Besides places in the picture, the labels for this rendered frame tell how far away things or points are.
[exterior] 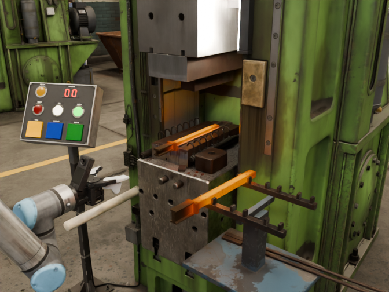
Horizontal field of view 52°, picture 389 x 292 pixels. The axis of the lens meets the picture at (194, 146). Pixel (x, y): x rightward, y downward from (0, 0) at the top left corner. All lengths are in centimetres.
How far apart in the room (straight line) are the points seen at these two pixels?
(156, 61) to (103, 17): 915
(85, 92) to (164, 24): 53
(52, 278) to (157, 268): 85
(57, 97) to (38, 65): 443
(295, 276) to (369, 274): 135
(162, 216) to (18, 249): 79
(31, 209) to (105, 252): 159
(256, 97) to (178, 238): 69
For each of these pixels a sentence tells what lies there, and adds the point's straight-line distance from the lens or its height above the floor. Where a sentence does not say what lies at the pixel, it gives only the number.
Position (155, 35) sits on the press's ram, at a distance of 161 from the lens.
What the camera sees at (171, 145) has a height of 101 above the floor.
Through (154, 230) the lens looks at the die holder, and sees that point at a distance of 184.
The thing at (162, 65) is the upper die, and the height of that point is 132.
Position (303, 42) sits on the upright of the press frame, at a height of 143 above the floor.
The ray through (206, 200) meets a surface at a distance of 129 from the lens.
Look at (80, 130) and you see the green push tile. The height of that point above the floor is 102.
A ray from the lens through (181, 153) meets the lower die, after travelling 164.
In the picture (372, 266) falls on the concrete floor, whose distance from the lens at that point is 283.
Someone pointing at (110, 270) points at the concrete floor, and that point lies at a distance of 262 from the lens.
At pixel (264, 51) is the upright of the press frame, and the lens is 150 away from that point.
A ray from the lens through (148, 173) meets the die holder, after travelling 172.
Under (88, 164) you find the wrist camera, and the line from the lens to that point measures 132.
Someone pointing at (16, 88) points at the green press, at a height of 34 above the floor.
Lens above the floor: 157
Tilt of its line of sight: 20 degrees down
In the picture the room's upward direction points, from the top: straight up
